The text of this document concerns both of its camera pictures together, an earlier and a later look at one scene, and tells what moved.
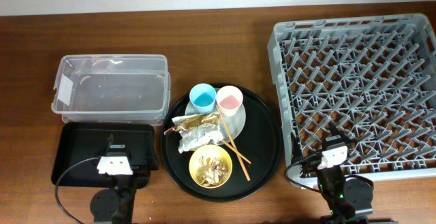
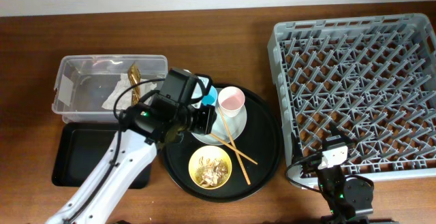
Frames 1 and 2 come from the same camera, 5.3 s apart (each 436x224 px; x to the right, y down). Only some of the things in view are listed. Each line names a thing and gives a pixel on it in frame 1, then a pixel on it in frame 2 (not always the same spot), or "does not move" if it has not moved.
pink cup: x=229 y=99 does not move
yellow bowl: x=210 y=166 does not move
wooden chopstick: x=228 y=131 does not move
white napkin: x=193 y=137 -> x=125 y=99
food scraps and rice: x=211 y=171 does not move
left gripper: x=110 y=139 -> x=207 y=114
